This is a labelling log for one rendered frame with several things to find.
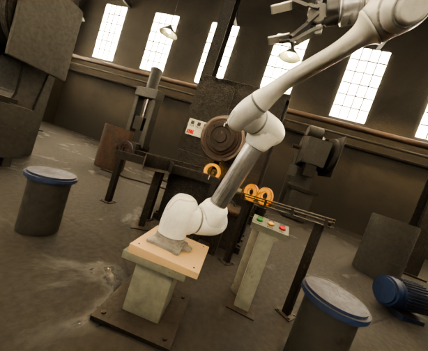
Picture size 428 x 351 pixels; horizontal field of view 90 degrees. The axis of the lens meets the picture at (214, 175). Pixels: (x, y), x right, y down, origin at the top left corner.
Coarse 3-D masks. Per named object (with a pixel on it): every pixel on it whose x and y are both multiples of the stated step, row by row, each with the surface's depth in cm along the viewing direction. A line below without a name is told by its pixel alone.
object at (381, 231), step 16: (368, 224) 331; (384, 224) 305; (400, 224) 293; (368, 240) 318; (384, 240) 301; (400, 240) 292; (416, 240) 297; (368, 256) 311; (384, 256) 298; (400, 256) 293; (368, 272) 307; (384, 272) 297; (400, 272) 296
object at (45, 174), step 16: (32, 176) 138; (48, 176) 142; (64, 176) 153; (32, 192) 142; (48, 192) 144; (64, 192) 153; (32, 208) 143; (48, 208) 147; (64, 208) 160; (16, 224) 146; (32, 224) 144; (48, 224) 150
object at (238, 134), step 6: (216, 120) 220; (222, 120) 218; (210, 126) 222; (204, 132) 223; (240, 132) 214; (204, 138) 223; (240, 138) 214; (204, 144) 223; (234, 144) 214; (210, 150) 222; (216, 150) 218; (228, 150) 215; (234, 150) 216; (216, 156) 220; (222, 156) 218; (228, 156) 219
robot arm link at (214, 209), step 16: (272, 128) 101; (256, 144) 105; (272, 144) 107; (240, 160) 110; (256, 160) 111; (224, 176) 117; (240, 176) 112; (224, 192) 115; (208, 208) 116; (224, 208) 120; (208, 224) 116; (224, 224) 124
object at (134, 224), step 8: (144, 160) 207; (152, 160) 221; (160, 160) 224; (168, 160) 226; (152, 168) 220; (160, 168) 225; (168, 168) 228; (152, 184) 213; (152, 192) 214; (152, 200) 215; (144, 208) 214; (144, 216) 216; (136, 224) 217; (144, 224) 217
